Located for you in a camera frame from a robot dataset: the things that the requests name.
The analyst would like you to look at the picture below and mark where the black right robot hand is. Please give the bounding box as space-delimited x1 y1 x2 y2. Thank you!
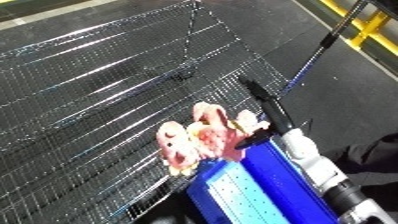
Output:
234 76 297 150

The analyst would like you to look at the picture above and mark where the pink soft toy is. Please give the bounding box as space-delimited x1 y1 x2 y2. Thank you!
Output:
154 101 272 177

